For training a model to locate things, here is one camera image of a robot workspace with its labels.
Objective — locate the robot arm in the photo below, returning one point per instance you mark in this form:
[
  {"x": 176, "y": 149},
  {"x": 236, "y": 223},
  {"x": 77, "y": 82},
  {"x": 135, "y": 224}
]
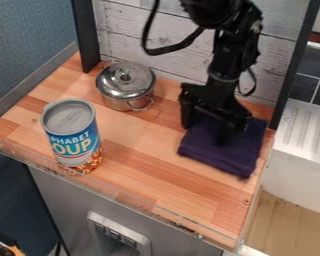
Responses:
[{"x": 231, "y": 40}]

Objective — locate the black frame post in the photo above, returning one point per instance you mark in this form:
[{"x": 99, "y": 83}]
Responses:
[
  {"x": 296, "y": 63},
  {"x": 86, "y": 33}
]

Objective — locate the blue soup can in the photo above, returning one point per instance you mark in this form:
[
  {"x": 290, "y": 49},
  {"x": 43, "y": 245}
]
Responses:
[{"x": 71, "y": 135}]

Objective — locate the silver pot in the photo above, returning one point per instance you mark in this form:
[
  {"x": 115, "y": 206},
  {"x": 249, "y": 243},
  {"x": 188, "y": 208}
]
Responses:
[{"x": 125, "y": 85}]

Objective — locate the purple cloth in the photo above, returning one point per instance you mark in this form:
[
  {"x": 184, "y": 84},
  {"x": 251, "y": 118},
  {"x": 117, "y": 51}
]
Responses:
[{"x": 243, "y": 150}]

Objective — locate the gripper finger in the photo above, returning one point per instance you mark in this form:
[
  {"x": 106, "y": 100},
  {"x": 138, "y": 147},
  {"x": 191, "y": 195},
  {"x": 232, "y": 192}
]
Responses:
[
  {"x": 188, "y": 110},
  {"x": 228, "y": 130}
]

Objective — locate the white cabinet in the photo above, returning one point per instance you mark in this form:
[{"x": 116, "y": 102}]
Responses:
[{"x": 300, "y": 156}]

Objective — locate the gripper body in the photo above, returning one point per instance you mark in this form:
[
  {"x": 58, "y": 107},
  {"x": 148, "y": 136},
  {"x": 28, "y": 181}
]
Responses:
[{"x": 216, "y": 100}]

